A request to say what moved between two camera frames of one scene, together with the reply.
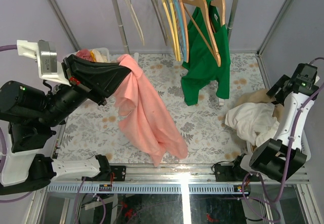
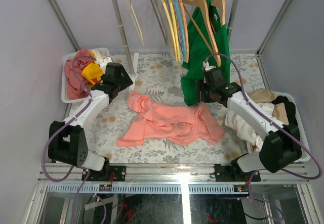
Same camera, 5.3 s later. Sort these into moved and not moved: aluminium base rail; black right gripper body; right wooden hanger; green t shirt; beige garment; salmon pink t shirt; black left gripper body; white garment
Moved: black left gripper body; black right gripper body; salmon pink t shirt
Not moved: white garment; right wooden hanger; beige garment; green t shirt; aluminium base rail
